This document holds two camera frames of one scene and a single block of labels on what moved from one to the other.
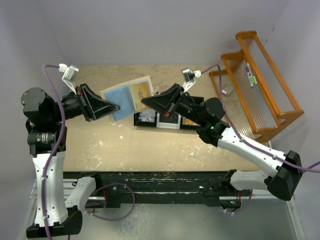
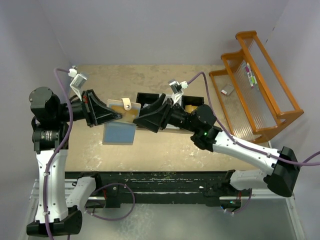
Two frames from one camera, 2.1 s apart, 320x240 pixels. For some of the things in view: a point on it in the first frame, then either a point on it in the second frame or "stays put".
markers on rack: x=252 y=78 stays put
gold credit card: x=140 y=91 -> x=127 y=115
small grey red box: x=227 y=90 stays put
